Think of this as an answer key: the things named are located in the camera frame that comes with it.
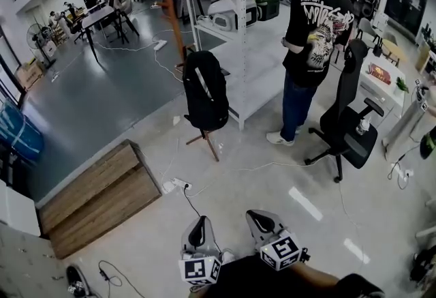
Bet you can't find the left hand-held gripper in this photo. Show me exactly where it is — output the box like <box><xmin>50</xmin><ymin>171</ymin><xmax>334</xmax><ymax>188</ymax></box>
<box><xmin>178</xmin><ymin>215</ymin><xmax>223</xmax><ymax>287</ymax></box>

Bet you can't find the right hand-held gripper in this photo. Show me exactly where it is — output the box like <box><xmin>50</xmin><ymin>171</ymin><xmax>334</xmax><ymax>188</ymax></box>
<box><xmin>245</xmin><ymin>209</ymin><xmax>310</xmax><ymax>272</ymax></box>

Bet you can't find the black backpack bag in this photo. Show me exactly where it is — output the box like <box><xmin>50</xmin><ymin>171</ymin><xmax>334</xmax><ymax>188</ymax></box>
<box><xmin>182</xmin><ymin>50</ymin><xmax>230</xmax><ymax>132</ymax></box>

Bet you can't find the brown wooden coat rack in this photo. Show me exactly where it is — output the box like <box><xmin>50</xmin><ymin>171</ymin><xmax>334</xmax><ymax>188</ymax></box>
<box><xmin>151</xmin><ymin>0</ymin><xmax>221</xmax><ymax>162</ymax></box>

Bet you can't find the person's right forearm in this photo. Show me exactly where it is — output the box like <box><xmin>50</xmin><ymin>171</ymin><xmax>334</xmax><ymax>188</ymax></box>
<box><xmin>292</xmin><ymin>260</ymin><xmax>343</xmax><ymax>293</ymax></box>

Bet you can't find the white metal shelf rack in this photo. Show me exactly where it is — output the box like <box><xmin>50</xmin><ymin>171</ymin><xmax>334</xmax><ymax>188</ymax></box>
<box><xmin>178</xmin><ymin>0</ymin><xmax>318</xmax><ymax>131</ymax></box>

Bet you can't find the person's black clothing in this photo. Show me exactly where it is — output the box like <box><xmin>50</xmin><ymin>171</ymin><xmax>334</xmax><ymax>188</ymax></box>
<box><xmin>199</xmin><ymin>254</ymin><xmax>386</xmax><ymax>298</ymax></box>

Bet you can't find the wooden step platform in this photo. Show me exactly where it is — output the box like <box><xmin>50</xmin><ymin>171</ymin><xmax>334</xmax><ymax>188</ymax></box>
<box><xmin>37</xmin><ymin>139</ymin><xmax>163</xmax><ymax>260</ymax></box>

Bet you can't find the person's black shoe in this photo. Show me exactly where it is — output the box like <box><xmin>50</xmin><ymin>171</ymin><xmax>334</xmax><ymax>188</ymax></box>
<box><xmin>65</xmin><ymin>265</ymin><xmax>92</xmax><ymax>298</ymax></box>

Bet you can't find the clear plastic bottle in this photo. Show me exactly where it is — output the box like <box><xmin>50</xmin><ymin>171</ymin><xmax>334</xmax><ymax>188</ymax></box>
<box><xmin>355</xmin><ymin>117</ymin><xmax>373</xmax><ymax>136</ymax></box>

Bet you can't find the black office chair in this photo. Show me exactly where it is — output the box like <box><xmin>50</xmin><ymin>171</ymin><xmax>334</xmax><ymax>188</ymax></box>
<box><xmin>303</xmin><ymin>38</ymin><xmax>386</xmax><ymax>183</ymax></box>

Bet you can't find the white low table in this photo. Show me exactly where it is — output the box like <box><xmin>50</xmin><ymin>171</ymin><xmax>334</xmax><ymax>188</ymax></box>
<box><xmin>358</xmin><ymin>53</ymin><xmax>408</xmax><ymax>119</ymax></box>

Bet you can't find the white cabinet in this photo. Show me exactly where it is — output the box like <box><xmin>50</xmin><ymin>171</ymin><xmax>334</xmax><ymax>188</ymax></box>
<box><xmin>0</xmin><ymin>179</ymin><xmax>42</xmax><ymax>238</ymax></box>

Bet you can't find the red box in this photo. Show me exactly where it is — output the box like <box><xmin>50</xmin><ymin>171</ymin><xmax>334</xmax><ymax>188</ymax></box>
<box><xmin>368</xmin><ymin>63</ymin><xmax>393</xmax><ymax>86</ymax></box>

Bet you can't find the small green potted plant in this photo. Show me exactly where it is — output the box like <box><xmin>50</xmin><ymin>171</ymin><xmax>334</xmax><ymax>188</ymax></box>
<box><xmin>394</xmin><ymin>76</ymin><xmax>410</xmax><ymax>97</ymax></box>

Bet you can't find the blue plastic-wrapped bundle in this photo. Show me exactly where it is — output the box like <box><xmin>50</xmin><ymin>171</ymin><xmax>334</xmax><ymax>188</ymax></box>
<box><xmin>0</xmin><ymin>98</ymin><xmax>46</xmax><ymax>164</ymax></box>

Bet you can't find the white boxy appliance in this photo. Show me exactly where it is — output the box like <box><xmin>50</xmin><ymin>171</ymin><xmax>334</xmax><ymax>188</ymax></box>
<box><xmin>206</xmin><ymin>0</ymin><xmax>259</xmax><ymax>31</ymax></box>

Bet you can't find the round wooden table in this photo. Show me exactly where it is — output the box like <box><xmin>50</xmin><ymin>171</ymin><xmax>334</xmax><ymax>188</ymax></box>
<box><xmin>380</xmin><ymin>38</ymin><xmax>410</xmax><ymax>68</ymax></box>

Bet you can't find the green boxy appliance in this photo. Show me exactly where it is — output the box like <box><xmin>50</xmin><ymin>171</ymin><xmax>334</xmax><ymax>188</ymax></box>
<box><xmin>253</xmin><ymin>0</ymin><xmax>281</xmax><ymax>23</ymax></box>

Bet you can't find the grey chair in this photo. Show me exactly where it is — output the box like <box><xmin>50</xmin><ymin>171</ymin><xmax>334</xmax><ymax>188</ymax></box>
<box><xmin>356</xmin><ymin>16</ymin><xmax>383</xmax><ymax>46</ymax></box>

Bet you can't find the cardboard box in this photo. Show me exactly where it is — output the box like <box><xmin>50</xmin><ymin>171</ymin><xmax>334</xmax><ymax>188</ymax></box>
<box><xmin>14</xmin><ymin>61</ymin><xmax>46</xmax><ymax>90</ymax></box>

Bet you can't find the dark table with black legs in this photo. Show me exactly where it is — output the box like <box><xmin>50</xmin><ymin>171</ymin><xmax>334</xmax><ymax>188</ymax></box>
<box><xmin>80</xmin><ymin>4</ymin><xmax>141</xmax><ymax>64</ymax></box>

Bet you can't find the large black screen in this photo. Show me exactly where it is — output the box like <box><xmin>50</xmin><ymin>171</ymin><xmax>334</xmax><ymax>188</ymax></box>
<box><xmin>384</xmin><ymin>0</ymin><xmax>429</xmax><ymax>36</ymax></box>

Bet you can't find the black cable with plug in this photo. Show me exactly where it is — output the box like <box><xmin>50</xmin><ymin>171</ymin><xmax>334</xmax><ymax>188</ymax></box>
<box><xmin>183</xmin><ymin>183</ymin><xmax>206</xmax><ymax>220</ymax></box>

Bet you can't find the long white floor cable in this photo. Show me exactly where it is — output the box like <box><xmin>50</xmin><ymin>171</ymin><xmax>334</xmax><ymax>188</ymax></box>
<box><xmin>155</xmin><ymin>29</ymin><xmax>367</xmax><ymax>263</ymax></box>

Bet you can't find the thin black floor cable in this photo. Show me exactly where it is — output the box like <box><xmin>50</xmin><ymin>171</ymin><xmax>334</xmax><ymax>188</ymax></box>
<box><xmin>97</xmin><ymin>259</ymin><xmax>146</xmax><ymax>298</ymax></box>

